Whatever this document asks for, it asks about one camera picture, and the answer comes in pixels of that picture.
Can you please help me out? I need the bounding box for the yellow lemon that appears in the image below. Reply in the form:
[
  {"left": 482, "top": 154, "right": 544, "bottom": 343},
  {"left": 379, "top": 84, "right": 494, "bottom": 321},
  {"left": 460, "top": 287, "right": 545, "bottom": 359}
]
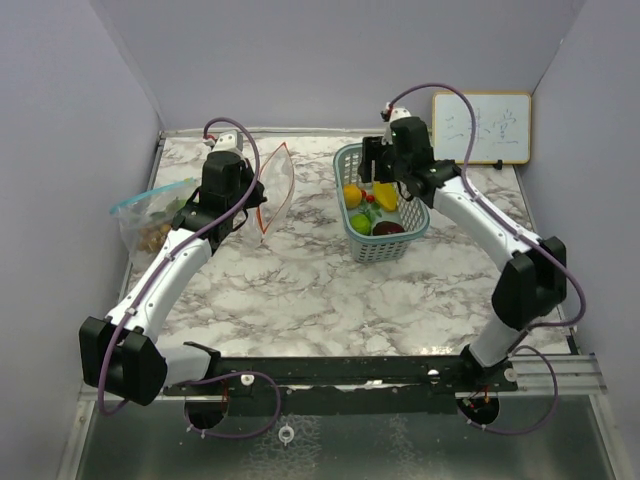
[{"left": 343, "top": 184, "right": 363, "bottom": 210}]

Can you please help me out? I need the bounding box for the clear orange-zipper bag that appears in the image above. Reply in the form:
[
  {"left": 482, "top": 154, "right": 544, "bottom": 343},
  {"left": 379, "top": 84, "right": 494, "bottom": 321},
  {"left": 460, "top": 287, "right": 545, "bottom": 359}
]
[{"left": 256, "top": 142, "right": 295, "bottom": 244}]

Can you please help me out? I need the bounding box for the green round fruit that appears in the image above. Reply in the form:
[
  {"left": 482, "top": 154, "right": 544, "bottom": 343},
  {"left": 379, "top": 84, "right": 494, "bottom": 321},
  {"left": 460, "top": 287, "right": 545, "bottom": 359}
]
[{"left": 350, "top": 214, "right": 372, "bottom": 236}]

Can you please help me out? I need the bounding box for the dark red apple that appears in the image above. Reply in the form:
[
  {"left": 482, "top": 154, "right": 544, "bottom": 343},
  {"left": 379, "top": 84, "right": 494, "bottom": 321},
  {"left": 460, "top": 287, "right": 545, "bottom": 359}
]
[{"left": 371, "top": 221, "right": 405, "bottom": 236}]

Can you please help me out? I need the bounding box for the green ring toy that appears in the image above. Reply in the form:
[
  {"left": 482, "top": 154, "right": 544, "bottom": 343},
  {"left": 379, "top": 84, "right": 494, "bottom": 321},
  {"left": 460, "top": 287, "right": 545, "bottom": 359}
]
[{"left": 149, "top": 197, "right": 186, "bottom": 223}]

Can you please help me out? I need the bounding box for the clear blue-zipper bag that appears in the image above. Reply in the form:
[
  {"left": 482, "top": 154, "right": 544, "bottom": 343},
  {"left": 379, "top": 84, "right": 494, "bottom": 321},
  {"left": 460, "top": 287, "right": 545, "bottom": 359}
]
[{"left": 110, "top": 178, "right": 199, "bottom": 270}]

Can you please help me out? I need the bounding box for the brown longan bunch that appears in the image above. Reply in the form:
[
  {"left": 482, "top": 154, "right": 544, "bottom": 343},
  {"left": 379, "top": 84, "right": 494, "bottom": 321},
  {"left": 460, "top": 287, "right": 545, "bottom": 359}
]
[{"left": 137, "top": 223, "right": 171, "bottom": 254}]

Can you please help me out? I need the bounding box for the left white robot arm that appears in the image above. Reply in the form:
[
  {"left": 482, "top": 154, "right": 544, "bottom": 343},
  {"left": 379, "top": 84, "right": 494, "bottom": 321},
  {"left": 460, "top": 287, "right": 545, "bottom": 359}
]
[{"left": 79, "top": 150, "right": 265, "bottom": 406}]

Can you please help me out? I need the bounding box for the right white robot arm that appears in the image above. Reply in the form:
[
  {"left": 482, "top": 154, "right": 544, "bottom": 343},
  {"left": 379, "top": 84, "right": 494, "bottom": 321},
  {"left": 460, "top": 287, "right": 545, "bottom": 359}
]
[{"left": 358, "top": 108, "right": 567, "bottom": 391}]

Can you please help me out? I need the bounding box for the light blue plastic basket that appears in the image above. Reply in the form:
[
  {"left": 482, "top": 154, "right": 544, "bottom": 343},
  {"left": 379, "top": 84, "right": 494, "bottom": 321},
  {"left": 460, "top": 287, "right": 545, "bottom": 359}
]
[{"left": 333, "top": 144, "right": 430, "bottom": 264}]

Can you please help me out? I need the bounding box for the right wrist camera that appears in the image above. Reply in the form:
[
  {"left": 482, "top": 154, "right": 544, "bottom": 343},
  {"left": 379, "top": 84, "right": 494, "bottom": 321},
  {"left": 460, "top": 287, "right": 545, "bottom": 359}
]
[{"left": 381, "top": 102, "right": 412, "bottom": 145}]

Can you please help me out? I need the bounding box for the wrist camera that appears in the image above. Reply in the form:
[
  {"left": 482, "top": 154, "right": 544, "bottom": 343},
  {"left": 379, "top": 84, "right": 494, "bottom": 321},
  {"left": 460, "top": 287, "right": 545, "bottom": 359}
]
[
  {"left": 381, "top": 102, "right": 412, "bottom": 145},
  {"left": 212, "top": 130, "right": 244, "bottom": 155}
]

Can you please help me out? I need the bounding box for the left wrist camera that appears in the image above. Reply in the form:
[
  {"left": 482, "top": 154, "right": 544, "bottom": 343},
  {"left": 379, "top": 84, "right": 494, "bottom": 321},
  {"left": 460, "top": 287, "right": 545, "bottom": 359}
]
[{"left": 212, "top": 130, "right": 244, "bottom": 155}]

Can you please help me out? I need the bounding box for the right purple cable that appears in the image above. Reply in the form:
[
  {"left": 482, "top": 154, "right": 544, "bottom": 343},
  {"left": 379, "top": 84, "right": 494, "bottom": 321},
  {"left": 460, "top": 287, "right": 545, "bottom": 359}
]
[{"left": 387, "top": 82, "right": 587, "bottom": 435}]

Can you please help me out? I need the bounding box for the purple cable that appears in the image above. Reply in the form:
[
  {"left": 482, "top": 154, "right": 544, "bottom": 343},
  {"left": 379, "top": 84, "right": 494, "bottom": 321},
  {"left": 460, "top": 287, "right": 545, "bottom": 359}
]
[
  {"left": 98, "top": 117, "right": 260, "bottom": 416},
  {"left": 387, "top": 82, "right": 587, "bottom": 435}
]

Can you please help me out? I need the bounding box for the white board wooden frame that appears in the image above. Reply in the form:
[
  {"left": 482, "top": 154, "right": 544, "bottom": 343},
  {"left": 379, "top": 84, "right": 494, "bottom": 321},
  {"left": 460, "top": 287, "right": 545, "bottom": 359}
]
[{"left": 432, "top": 91, "right": 532, "bottom": 165}]

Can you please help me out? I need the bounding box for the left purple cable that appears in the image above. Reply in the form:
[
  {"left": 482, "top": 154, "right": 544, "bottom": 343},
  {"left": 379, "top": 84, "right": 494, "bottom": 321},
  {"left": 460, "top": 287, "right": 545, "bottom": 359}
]
[{"left": 98, "top": 117, "right": 260, "bottom": 416}]

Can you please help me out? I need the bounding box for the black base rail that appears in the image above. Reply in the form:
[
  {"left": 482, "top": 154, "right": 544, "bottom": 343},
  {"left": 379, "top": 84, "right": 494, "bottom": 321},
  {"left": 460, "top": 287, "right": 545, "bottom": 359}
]
[{"left": 164, "top": 355, "right": 517, "bottom": 417}]

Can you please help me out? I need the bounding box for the aluminium frame rail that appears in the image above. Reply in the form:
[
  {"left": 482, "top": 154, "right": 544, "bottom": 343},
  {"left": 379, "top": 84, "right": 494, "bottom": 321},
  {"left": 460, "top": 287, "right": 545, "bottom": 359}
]
[{"left": 79, "top": 352, "right": 609, "bottom": 401}]

